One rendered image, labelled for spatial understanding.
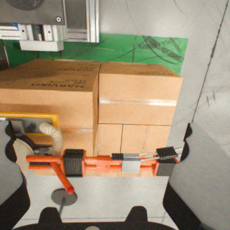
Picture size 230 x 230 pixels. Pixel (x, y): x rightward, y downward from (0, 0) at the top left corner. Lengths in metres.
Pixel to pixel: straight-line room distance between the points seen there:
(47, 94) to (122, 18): 1.09
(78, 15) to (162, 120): 1.05
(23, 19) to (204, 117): 1.99
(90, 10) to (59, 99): 0.84
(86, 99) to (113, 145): 0.72
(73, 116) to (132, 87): 0.53
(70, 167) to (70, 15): 1.15
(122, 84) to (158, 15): 0.80
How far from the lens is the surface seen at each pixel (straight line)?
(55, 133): 0.64
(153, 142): 1.42
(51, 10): 0.63
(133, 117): 1.25
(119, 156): 0.61
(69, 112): 0.79
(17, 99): 0.85
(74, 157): 0.59
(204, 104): 2.09
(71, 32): 1.45
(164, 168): 0.65
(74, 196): 2.81
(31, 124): 0.70
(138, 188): 2.72
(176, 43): 1.76
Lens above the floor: 1.63
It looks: 63 degrees down
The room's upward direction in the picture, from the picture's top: 176 degrees clockwise
